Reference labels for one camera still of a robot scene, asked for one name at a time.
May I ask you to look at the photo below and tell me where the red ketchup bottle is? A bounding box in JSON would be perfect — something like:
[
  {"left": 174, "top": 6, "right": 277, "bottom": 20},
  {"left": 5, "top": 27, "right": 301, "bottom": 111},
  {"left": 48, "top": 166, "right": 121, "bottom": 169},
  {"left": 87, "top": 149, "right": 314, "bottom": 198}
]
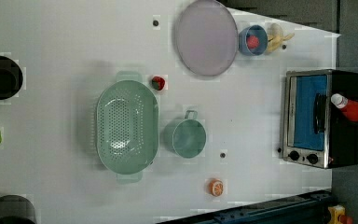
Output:
[{"left": 330, "top": 93, "right": 358, "bottom": 122}]

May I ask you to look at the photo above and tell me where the silver black toaster oven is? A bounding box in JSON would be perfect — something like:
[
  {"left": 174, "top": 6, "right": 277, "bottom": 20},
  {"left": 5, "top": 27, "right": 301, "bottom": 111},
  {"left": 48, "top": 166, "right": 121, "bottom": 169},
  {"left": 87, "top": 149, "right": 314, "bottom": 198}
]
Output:
[{"left": 282, "top": 69, "right": 358, "bottom": 169}]

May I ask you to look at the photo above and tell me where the red strawberry on table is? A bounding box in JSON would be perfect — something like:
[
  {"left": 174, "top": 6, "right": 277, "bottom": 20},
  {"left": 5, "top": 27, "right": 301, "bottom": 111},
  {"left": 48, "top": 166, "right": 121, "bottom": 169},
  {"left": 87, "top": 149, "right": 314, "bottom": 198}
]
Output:
[{"left": 151, "top": 76, "right": 165, "bottom": 91}]

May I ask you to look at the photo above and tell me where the green oval colander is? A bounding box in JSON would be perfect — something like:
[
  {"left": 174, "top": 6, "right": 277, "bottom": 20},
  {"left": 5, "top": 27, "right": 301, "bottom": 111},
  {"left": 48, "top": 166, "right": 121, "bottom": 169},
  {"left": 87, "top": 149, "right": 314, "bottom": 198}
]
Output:
[{"left": 95, "top": 71, "right": 159, "bottom": 184}]

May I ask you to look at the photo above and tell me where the grey round plate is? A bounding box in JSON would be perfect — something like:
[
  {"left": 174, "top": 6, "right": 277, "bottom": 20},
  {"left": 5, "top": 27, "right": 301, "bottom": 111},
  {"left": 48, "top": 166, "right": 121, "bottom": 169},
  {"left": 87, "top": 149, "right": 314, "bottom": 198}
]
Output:
[{"left": 174, "top": 0, "right": 238, "bottom": 76}]

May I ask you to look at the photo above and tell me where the orange slice toy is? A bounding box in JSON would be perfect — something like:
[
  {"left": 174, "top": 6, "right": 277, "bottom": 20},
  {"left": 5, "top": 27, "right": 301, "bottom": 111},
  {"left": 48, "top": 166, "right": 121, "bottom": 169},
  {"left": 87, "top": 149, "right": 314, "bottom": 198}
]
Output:
[{"left": 208, "top": 178, "right": 224, "bottom": 197}]

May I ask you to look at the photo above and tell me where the strawberry in blue bowl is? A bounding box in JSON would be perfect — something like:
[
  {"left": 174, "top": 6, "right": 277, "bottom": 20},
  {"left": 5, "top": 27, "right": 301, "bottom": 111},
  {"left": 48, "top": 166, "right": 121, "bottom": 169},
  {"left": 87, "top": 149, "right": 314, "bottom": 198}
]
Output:
[{"left": 246, "top": 35, "right": 260, "bottom": 49}]

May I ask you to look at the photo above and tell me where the small blue bowl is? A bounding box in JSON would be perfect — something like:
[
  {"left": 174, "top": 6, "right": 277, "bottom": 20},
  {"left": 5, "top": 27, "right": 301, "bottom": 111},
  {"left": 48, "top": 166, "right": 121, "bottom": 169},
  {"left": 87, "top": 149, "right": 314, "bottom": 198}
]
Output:
[{"left": 239, "top": 25, "right": 268, "bottom": 56}]

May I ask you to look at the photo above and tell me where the peeled banana toy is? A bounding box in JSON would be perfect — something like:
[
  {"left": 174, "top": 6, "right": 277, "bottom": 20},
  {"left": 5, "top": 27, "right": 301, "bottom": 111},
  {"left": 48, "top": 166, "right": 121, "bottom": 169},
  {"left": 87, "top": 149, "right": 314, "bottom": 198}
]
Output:
[{"left": 266, "top": 23, "right": 295, "bottom": 53}]

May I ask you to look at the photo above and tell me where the yellow red clamp object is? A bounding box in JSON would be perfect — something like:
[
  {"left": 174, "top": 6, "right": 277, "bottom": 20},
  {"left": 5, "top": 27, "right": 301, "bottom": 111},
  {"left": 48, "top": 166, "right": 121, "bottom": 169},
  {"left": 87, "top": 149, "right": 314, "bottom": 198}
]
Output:
[{"left": 328, "top": 205, "right": 353, "bottom": 224}]

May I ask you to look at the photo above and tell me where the black round object lower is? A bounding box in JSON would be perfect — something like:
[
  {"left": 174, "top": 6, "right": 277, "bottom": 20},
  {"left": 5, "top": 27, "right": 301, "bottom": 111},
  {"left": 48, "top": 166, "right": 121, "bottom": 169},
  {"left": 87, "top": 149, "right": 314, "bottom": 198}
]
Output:
[{"left": 0, "top": 195, "right": 37, "bottom": 224}]

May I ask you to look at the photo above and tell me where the green cup with handle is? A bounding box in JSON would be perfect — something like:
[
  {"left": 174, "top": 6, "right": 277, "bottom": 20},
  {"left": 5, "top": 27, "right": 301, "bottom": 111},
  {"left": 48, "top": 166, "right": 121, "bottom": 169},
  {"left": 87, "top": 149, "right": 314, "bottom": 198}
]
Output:
[{"left": 163, "top": 109, "right": 207, "bottom": 159}]

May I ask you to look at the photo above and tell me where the blue metal frame rail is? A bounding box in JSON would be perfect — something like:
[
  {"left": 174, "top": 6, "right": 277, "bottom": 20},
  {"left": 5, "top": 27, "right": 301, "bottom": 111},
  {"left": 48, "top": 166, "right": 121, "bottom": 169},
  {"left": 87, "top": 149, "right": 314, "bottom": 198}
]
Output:
[{"left": 159, "top": 190, "right": 337, "bottom": 224}]

